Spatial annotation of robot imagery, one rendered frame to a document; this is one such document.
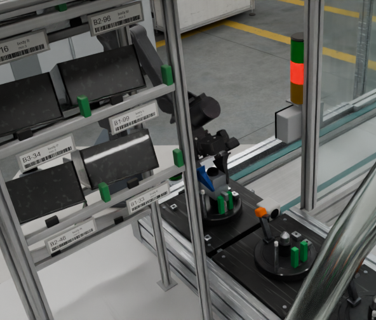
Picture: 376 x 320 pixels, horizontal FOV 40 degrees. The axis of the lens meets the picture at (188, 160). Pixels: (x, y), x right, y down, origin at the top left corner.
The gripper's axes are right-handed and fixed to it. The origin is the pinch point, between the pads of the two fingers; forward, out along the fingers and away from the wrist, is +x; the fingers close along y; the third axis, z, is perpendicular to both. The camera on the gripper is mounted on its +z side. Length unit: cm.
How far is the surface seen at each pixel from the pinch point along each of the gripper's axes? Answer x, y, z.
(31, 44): -28, -43, 48
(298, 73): -12.3, 16.7, 25.4
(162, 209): 2.2, -10.6, -15.2
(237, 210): 10.8, 2.2, -1.4
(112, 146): -13.6, -31.2, 27.8
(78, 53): -133, 90, -274
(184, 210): 4.9, -6.5, -11.8
